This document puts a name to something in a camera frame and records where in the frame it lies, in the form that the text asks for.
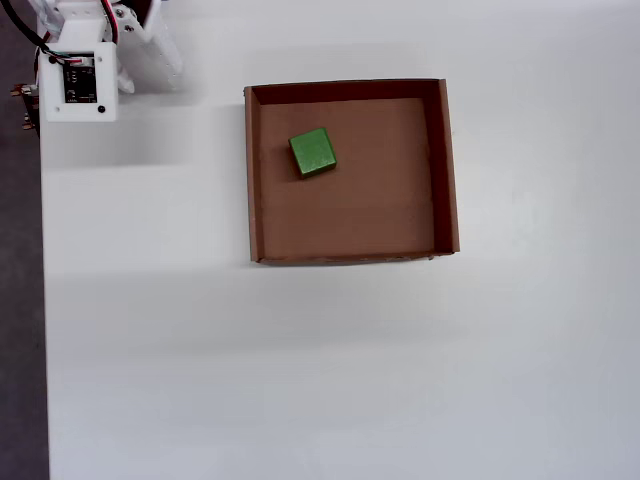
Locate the white slotted gripper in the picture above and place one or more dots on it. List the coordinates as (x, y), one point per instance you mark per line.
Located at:
(161, 60)

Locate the small metal clamp bracket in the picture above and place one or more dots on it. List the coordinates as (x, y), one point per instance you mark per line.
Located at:
(27, 107)

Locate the white wrist camera mount plate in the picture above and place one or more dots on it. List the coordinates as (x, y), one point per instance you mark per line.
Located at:
(80, 112)

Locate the green cube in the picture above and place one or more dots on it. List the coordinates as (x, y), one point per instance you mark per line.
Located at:
(312, 152)

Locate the brown cardboard box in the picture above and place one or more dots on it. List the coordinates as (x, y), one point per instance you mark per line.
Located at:
(390, 215)

